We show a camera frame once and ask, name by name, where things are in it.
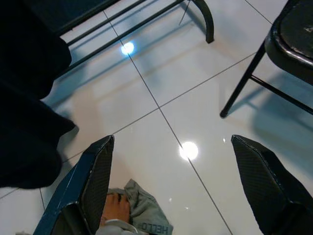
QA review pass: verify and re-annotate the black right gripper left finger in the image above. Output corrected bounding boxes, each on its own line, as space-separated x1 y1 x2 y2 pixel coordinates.
33 134 115 235

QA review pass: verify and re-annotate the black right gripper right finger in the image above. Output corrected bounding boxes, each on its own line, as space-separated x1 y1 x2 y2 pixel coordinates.
231 134 313 235

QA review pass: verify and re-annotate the dark navy T-shirt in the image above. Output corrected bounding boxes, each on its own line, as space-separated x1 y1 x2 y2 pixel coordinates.
0 0 79 189

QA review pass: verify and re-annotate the grey-green Hello print T-shirt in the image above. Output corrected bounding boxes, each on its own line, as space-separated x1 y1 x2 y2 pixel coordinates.
96 178 174 235

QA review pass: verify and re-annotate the black folding chair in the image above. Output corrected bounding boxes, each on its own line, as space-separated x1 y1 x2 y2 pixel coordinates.
220 0 313 118

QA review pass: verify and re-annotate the black metal clothes rack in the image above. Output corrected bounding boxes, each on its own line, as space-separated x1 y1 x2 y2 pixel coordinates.
58 0 215 75

